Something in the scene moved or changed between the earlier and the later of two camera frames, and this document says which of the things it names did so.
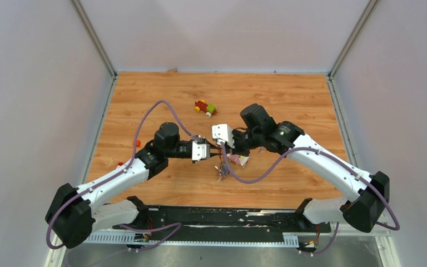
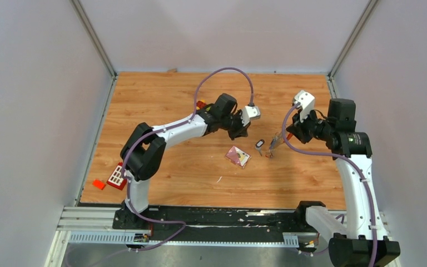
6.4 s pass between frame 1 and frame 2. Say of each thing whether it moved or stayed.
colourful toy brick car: stayed
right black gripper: moved
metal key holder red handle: moved
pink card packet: stayed
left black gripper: moved
